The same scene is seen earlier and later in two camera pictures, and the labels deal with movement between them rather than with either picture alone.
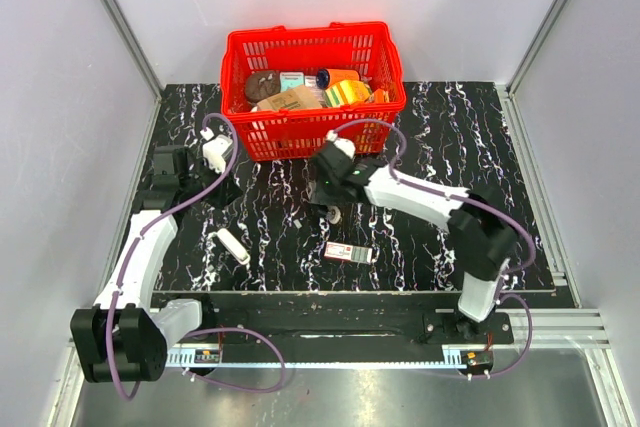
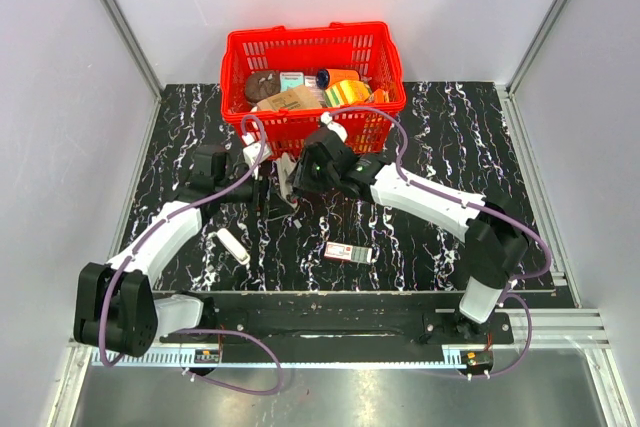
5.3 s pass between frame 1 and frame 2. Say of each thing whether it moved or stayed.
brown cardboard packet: stayed
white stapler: stayed
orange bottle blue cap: stayed
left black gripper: moved
